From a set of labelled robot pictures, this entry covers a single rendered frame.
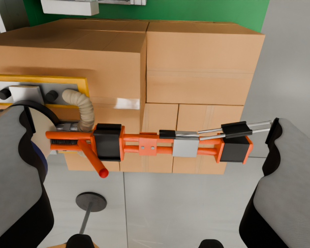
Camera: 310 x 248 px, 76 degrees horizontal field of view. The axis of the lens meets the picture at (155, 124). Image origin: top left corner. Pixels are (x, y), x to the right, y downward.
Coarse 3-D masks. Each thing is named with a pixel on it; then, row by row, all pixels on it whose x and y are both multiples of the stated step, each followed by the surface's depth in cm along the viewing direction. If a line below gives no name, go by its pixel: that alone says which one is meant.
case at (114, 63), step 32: (32, 32) 86; (64, 32) 90; (96, 32) 94; (128, 32) 98; (0, 64) 69; (32, 64) 69; (64, 64) 68; (96, 64) 68; (128, 64) 68; (96, 96) 75; (128, 96) 75; (128, 128) 83
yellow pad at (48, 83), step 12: (0, 84) 58; (12, 84) 58; (24, 84) 58; (36, 84) 58; (48, 84) 58; (60, 84) 58; (72, 84) 58; (84, 84) 59; (0, 96) 58; (48, 96) 58; (60, 96) 60
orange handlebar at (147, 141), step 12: (48, 132) 54; (60, 132) 55; (72, 132) 55; (84, 132) 55; (144, 132) 56; (156, 132) 56; (60, 144) 57; (72, 144) 57; (144, 144) 55; (156, 144) 55; (216, 144) 55; (252, 144) 56
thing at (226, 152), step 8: (224, 144) 53; (232, 144) 53; (240, 144) 53; (248, 144) 53; (224, 152) 55; (232, 152) 55; (240, 152) 55; (248, 152) 55; (216, 160) 57; (224, 160) 57; (232, 160) 57; (240, 160) 56
